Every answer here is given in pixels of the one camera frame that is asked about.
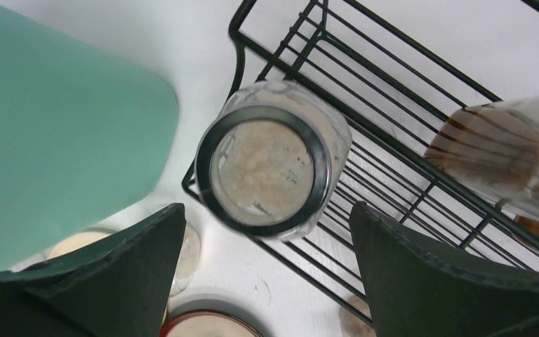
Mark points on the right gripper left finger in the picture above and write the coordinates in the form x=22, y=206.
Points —
x=118, y=286

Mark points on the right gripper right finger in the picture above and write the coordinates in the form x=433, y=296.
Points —
x=418, y=286

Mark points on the glass jar with rice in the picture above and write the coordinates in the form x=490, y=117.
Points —
x=188, y=258

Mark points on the gold spout oil bottle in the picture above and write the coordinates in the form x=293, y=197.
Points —
x=493, y=149

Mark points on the glass jar with grains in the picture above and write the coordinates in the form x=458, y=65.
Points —
x=269, y=163

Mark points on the pink lid spice shaker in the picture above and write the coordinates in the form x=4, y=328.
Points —
x=351, y=325

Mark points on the red rimmed plate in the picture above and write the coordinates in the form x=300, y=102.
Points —
x=206, y=323

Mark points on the green plastic bin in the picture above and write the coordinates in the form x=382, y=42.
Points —
x=83, y=135

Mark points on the black wire rack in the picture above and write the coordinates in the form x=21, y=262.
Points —
x=395, y=71

